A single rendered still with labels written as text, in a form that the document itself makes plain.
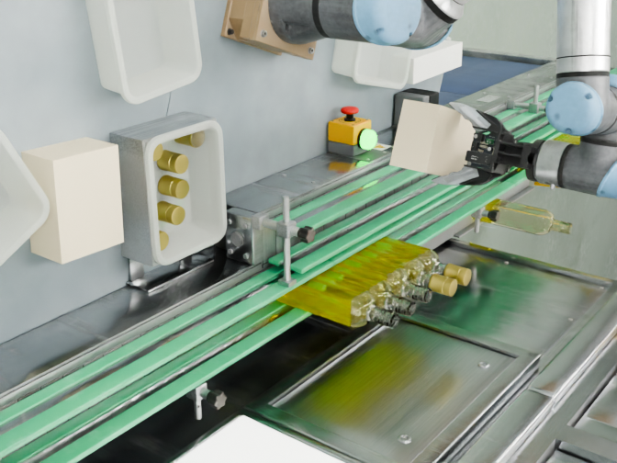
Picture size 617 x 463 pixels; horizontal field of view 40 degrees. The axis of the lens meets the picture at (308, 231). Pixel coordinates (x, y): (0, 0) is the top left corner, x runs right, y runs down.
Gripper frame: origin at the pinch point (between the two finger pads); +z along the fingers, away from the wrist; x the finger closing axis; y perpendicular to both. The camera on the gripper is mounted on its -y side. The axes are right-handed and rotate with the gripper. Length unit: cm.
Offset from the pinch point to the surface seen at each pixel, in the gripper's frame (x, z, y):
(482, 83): -24, 43, -101
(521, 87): -23, 27, -94
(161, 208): 21, 32, 36
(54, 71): 3, 35, 60
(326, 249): 24.2, 15.4, 7.0
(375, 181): 10.1, 18.5, -10.7
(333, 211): 16.8, 14.8, 8.2
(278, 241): 24.4, 22.1, 13.4
